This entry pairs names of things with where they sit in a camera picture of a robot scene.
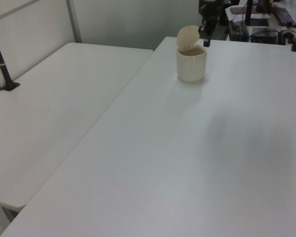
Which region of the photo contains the cream round trash bin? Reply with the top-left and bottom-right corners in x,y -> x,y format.
176,24 -> 209,82

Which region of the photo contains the black Panda gripper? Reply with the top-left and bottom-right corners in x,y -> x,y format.
198,15 -> 217,48

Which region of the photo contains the black computer keyboard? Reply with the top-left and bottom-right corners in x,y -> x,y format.
272,6 -> 296,28

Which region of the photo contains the black clamped camera pole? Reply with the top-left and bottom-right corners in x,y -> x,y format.
0,21 -> 21,92

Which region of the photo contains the black electronics box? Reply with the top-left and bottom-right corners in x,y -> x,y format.
227,20 -> 250,41

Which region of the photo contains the black monitor stand pole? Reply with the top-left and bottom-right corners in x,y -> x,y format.
244,0 -> 254,26

